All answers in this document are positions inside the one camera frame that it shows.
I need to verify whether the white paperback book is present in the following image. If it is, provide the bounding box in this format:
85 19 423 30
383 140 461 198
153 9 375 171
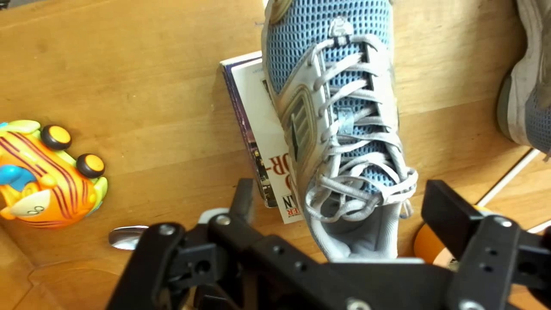
227 50 306 226

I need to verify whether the blue grey mesh sneaker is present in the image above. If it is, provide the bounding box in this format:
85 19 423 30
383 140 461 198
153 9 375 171
494 0 551 161
259 0 421 264

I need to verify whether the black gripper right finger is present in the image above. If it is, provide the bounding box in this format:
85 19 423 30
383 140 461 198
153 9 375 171
419 180 551 310

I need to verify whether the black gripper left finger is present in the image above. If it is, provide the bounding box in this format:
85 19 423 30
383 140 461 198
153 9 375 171
104 178 375 310

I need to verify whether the white wire clothes hanger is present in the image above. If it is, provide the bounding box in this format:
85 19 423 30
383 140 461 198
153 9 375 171
473 149 551 235

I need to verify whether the orange toy car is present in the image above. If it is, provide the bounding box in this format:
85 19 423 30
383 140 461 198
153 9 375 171
0 118 110 231

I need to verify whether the orange tape roll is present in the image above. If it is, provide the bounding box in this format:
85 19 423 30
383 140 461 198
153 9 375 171
409 223 461 273

